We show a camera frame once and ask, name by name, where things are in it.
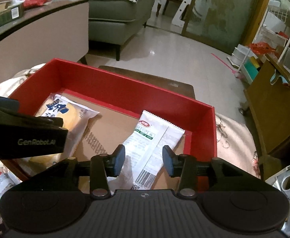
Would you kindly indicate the red cardboard box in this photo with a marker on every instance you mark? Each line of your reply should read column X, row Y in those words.
column 120, row 102

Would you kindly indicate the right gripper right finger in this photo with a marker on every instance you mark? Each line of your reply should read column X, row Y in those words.
column 184, row 167

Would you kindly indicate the white green snack packet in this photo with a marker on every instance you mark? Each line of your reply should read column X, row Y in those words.
column 143, row 150

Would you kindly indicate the pink fly swatter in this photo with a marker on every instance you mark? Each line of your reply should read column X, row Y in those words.
column 234, row 72

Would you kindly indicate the floral pink tablecloth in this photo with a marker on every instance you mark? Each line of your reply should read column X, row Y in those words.
column 235, row 142

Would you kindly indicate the wooden cabinet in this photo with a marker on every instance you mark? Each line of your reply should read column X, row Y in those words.
column 268, row 98

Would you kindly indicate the dark wooden stool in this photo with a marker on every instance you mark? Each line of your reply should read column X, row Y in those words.
column 171, row 85

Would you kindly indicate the dark green long box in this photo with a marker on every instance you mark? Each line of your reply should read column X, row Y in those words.
column 11, row 14

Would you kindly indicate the grey sofa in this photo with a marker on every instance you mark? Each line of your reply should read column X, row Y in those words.
column 116, row 21

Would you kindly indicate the red packet on counter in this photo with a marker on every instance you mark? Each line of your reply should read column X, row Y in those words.
column 29, row 4

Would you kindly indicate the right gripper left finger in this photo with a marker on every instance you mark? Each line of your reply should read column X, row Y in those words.
column 103, row 166

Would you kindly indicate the white wire shelf rack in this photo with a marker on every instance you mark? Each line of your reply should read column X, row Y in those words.
column 274, row 34

